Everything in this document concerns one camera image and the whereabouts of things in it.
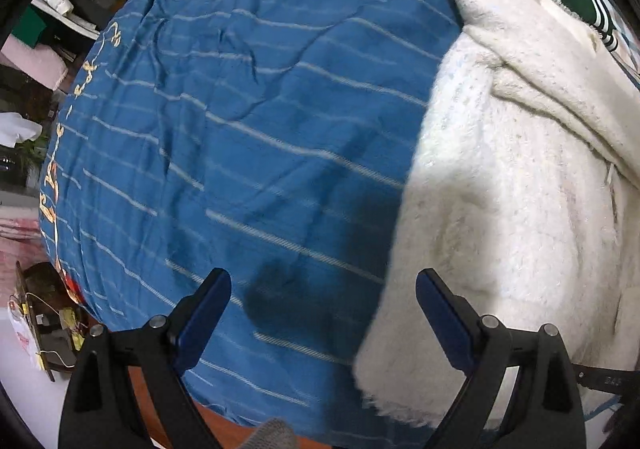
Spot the blue striped bed sheet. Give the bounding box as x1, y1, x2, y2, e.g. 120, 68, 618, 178
40, 0, 460, 448

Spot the white tweed jacket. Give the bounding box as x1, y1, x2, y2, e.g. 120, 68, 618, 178
354, 0, 639, 426

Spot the white red plastic bag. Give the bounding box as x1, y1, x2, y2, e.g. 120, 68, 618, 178
6, 299, 44, 371

